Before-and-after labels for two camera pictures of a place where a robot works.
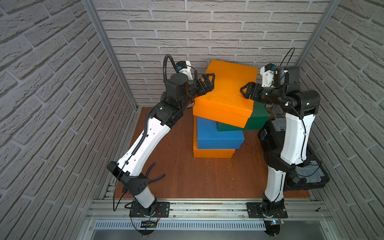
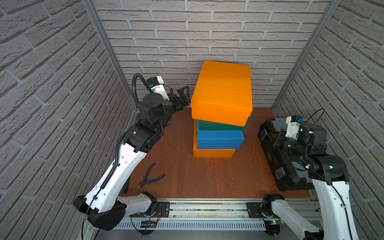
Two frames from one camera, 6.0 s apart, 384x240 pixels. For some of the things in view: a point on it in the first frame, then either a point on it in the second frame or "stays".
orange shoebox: (225, 103) stays
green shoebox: (259, 118) -> (207, 125)
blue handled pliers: (150, 181) stays
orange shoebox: (215, 153) stays
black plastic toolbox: (311, 175) stays
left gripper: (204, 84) -> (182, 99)
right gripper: (257, 87) -> (278, 137)
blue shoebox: (208, 137) stays
